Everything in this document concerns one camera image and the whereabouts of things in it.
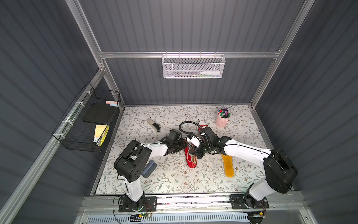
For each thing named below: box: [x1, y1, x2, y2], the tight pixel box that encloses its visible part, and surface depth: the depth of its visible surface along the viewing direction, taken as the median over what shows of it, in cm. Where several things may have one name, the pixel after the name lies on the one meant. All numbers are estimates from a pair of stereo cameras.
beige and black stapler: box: [146, 118, 161, 133], surface depth 104 cm
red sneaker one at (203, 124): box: [197, 119, 209, 132], surface depth 107 cm
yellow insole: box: [220, 154, 235, 178], surface depth 87 cm
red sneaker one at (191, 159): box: [184, 147, 198, 169], surface depth 85 cm
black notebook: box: [82, 103, 118, 125], surface depth 77 cm
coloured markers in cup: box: [217, 106, 231, 119], surface depth 101 cm
